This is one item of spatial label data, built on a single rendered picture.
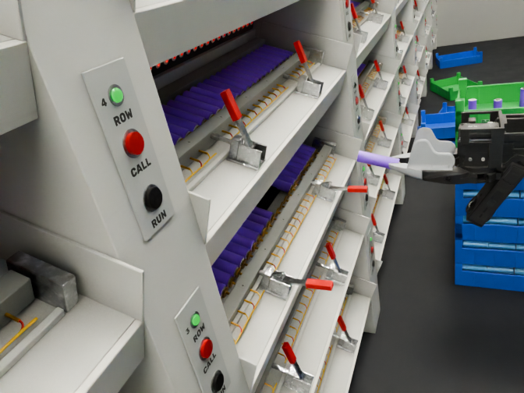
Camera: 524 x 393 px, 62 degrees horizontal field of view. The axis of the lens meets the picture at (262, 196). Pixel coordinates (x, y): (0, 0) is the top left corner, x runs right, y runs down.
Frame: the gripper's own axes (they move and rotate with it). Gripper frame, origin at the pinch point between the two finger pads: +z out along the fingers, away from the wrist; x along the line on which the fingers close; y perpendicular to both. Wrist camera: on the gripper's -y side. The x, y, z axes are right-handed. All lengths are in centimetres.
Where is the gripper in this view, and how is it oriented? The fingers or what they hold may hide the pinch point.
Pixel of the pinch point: (398, 166)
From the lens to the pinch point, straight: 71.7
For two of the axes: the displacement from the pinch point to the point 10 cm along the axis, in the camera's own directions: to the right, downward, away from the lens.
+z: -9.1, -0.3, 4.1
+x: -3.7, 4.9, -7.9
